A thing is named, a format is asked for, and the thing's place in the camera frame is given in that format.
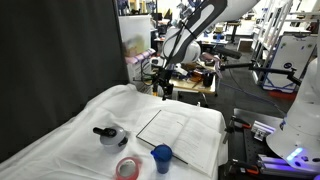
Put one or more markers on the brown cardboard box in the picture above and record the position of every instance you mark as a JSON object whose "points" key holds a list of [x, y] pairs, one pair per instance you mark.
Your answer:
{"points": [[245, 45]]}

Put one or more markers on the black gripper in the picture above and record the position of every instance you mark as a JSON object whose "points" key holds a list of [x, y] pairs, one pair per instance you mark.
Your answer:
{"points": [[163, 76]]}

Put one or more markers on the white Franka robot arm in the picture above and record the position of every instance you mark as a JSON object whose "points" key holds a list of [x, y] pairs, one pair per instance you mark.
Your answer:
{"points": [[306, 116]]}

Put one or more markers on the white printed cardboard box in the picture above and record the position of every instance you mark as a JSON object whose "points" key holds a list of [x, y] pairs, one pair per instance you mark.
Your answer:
{"points": [[138, 71]]}

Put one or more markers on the red tape roll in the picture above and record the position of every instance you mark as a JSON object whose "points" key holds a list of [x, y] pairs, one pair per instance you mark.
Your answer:
{"points": [[118, 166]]}

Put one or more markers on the pink foam roll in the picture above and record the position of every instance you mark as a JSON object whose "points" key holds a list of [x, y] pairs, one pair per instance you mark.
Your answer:
{"points": [[140, 56]]}

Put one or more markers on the black curtain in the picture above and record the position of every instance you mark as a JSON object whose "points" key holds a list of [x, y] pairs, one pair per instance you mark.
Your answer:
{"points": [[50, 66]]}

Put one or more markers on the black orange bar clamp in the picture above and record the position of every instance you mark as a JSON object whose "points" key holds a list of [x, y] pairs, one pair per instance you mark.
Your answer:
{"points": [[238, 123], [243, 168]]}

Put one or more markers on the white table cloth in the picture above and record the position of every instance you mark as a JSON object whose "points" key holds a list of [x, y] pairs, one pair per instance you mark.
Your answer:
{"points": [[66, 156]]}

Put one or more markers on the aluminium extrusion rail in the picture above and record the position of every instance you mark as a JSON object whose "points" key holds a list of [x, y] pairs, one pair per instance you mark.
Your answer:
{"points": [[263, 130], [283, 165]]}

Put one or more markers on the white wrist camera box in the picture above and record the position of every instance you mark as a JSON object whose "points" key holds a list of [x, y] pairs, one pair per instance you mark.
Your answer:
{"points": [[156, 61]]}

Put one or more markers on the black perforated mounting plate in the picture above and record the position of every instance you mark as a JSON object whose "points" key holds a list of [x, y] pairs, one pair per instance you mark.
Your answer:
{"points": [[240, 150]]}

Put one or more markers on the whiteboard with blue frame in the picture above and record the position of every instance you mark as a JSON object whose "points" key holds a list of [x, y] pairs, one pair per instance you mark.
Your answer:
{"points": [[290, 60]]}

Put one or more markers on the open book white pages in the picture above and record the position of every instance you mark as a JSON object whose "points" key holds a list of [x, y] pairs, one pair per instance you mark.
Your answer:
{"points": [[200, 143]]}

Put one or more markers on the white shelving rack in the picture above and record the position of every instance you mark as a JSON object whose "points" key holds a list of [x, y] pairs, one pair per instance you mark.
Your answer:
{"points": [[276, 20]]}

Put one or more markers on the translucent storage bin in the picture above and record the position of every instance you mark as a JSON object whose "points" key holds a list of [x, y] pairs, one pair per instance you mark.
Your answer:
{"points": [[135, 31]]}

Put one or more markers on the blue plastic cup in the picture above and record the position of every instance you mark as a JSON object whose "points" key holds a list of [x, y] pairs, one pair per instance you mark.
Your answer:
{"points": [[162, 165]]}

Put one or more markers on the black mug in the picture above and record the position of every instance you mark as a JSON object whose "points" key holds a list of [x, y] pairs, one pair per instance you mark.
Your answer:
{"points": [[208, 80]]}

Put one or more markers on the cluttered wooden desk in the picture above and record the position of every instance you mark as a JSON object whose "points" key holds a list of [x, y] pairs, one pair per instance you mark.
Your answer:
{"points": [[190, 83]]}

